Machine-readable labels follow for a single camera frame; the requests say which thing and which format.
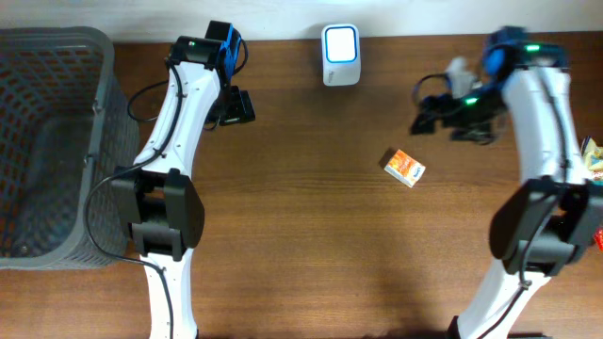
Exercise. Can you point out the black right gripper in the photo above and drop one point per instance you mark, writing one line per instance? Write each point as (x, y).
(433, 113)

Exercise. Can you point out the red snack bag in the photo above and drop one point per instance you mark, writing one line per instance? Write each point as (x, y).
(598, 237)

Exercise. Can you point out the orange tissue pack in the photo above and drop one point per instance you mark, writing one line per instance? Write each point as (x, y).
(404, 168)

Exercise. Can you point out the cream biscuit packet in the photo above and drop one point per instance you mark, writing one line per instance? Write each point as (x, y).
(591, 154)

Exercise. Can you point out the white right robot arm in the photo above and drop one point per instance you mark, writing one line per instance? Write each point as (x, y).
(551, 219)

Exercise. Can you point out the white barcode scanner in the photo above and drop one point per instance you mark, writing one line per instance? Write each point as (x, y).
(341, 57)

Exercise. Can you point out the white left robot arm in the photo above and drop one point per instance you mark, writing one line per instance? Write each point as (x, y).
(158, 204)

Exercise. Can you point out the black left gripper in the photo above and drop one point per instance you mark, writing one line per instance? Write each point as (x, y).
(236, 109)

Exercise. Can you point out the grey plastic mesh basket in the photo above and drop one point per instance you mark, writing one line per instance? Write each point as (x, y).
(64, 129)

